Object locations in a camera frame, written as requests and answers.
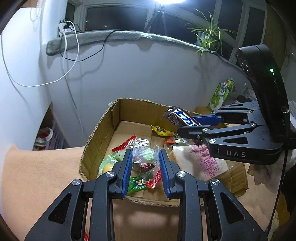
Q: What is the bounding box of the white power strip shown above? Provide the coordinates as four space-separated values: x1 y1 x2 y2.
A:
58 22 75 37

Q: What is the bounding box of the yellow wrapped candy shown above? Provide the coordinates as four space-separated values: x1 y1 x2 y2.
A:
151 126 171 137

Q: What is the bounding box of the grey cloth strip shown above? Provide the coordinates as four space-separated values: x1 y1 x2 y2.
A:
46 30 242 72

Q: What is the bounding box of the brown cardboard box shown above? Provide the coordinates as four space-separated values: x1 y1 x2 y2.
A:
79 98 248 207

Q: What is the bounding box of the light green yellow candy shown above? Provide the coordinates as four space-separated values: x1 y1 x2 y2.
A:
98 151 125 176

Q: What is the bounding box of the dark green candy packet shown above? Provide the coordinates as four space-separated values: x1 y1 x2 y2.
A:
127 176 147 194

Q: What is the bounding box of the clear bag of yellow wafers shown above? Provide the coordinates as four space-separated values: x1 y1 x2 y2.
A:
170 144 234 181

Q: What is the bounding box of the green snack bag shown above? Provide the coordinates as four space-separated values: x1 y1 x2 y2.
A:
207 78 235 111

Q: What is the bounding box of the black cable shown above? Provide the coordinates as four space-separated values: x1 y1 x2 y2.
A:
59 29 117 62

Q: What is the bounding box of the potted spider plant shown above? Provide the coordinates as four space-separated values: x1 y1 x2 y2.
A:
188 9 235 57

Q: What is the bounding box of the clear red-edged candy bag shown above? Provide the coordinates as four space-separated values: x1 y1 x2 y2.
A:
112 135 162 190

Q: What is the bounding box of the orange green snack packet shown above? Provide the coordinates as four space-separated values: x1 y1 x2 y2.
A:
164 133 187 145

